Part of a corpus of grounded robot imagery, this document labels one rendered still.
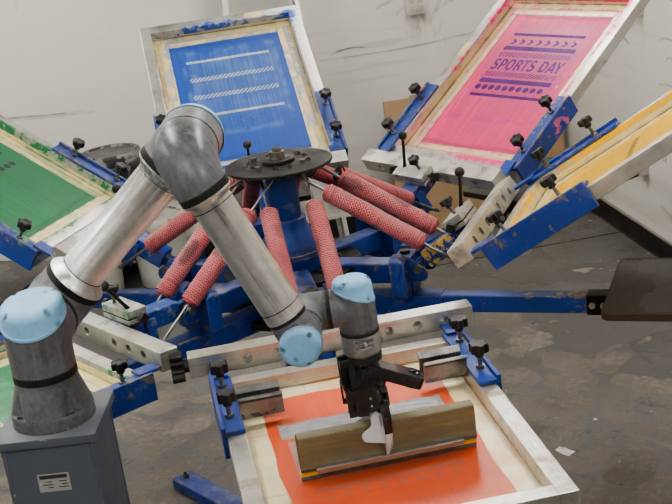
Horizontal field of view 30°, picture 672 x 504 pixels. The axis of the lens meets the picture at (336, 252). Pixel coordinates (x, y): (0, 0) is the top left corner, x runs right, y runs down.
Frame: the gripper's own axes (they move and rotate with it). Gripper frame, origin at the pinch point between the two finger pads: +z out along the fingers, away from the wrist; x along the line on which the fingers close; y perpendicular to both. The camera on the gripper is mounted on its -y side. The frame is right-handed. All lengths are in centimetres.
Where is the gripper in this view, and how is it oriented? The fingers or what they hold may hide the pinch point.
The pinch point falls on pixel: (388, 442)
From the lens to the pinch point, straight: 249.8
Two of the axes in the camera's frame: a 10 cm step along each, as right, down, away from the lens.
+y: -9.7, 2.1, -1.3
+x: 1.9, 2.9, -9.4
